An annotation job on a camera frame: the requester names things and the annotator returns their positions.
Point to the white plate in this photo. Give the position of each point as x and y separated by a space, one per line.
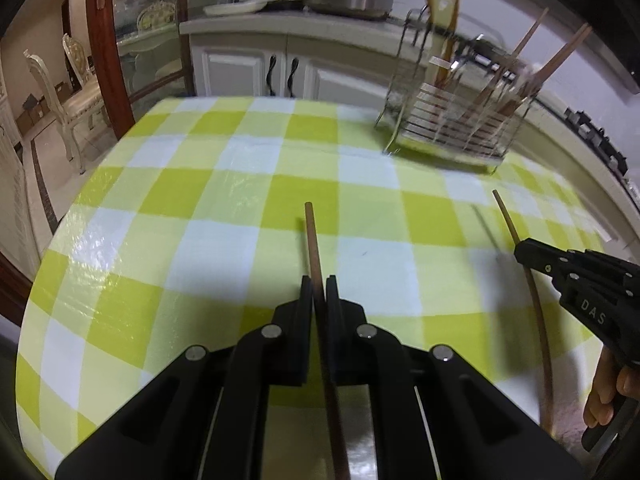
235 7

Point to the red wooden door frame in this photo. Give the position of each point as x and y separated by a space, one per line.
107 60

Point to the person's right hand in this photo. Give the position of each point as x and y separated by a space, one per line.
600 395

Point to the group of wooden chopsticks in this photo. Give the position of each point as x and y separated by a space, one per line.
567 49

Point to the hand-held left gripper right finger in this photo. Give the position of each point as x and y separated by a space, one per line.
334 305

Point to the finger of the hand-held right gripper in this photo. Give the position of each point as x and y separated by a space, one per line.
540 257

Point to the white ceramic spoon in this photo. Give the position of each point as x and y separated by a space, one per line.
444 7

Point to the cardboard box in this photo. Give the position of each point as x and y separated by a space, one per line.
35 107

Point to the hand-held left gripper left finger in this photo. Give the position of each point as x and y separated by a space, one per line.
304 305

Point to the yellow-green checked tablecloth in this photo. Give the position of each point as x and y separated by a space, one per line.
225 210

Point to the white dining chair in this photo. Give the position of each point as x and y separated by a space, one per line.
77 60
155 16
65 110

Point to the black gas stove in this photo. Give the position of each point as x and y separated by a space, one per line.
595 132

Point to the long brown chopstick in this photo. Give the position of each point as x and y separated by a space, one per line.
312 240
544 350

